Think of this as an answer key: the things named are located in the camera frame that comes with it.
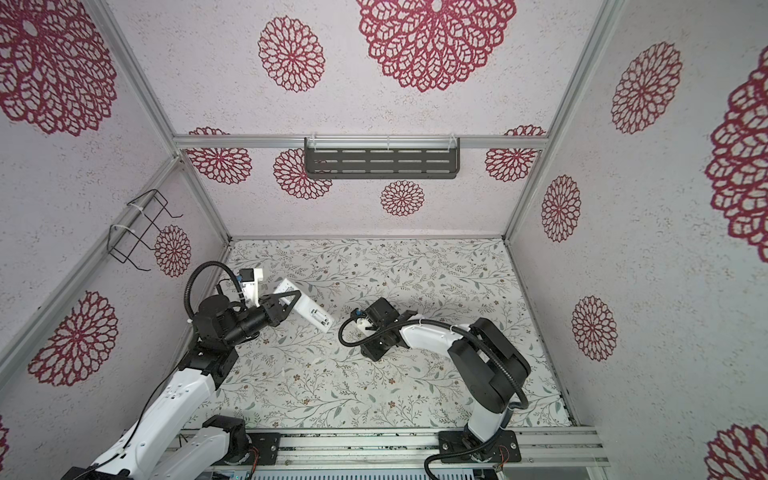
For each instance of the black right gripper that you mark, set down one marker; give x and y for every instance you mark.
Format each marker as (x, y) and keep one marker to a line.
(377, 346)

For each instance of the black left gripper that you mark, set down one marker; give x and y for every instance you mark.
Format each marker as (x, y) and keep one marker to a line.
(270, 312)

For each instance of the white remote control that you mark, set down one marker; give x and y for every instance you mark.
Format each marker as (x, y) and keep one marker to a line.
(307, 308)

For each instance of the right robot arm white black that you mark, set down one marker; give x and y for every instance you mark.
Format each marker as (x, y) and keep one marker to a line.
(492, 369)

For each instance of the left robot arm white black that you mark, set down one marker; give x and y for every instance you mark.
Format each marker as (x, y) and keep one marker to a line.
(137, 454)

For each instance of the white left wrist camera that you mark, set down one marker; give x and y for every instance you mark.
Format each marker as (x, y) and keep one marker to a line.
(250, 279)

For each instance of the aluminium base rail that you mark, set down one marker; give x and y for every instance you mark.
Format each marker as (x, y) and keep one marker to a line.
(385, 448)

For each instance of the dark metal wall shelf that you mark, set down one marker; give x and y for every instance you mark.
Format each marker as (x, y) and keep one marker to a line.
(388, 159)

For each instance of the black wire wall basket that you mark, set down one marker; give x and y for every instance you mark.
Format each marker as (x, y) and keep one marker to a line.
(125, 237)

